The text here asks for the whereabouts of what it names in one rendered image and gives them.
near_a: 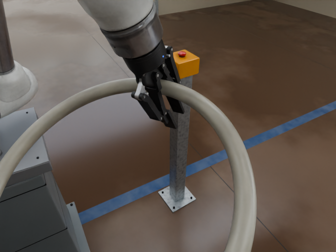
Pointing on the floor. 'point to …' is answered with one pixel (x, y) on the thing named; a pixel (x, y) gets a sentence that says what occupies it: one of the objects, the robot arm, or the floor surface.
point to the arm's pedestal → (39, 218)
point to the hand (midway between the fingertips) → (171, 111)
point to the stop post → (180, 139)
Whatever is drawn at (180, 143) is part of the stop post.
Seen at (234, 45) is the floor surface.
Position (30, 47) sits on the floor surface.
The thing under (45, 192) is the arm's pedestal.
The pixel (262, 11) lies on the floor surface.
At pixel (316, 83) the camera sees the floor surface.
